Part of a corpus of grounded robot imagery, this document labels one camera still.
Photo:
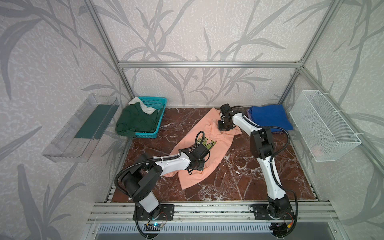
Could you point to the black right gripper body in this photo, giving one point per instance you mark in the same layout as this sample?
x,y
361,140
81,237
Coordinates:
x,y
224,124

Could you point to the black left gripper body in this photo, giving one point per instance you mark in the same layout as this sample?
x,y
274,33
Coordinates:
x,y
199,154

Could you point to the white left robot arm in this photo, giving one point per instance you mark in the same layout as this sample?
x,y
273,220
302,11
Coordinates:
x,y
138,180

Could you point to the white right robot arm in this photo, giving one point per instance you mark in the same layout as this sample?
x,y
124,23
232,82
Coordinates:
x,y
263,149

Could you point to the purple folded t-shirt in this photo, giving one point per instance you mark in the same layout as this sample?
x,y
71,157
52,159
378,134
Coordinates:
x,y
249,114

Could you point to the blue folded t-shirt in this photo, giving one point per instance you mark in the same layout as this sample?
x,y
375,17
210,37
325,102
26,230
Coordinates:
x,y
272,115

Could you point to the white t-shirt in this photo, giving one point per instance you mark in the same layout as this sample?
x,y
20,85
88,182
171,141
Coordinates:
x,y
145,108

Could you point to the dark green t-shirt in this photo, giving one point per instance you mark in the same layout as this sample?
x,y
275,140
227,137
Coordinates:
x,y
133,120

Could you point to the green circuit board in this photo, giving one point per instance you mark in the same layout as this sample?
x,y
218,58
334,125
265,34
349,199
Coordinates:
x,y
154,226

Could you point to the white wire mesh basket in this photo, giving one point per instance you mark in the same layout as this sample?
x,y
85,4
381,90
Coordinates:
x,y
326,133

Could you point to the clear plastic wall shelf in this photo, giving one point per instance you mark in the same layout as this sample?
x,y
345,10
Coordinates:
x,y
77,140

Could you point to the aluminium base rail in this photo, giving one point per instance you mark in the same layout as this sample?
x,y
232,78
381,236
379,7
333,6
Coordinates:
x,y
213,217

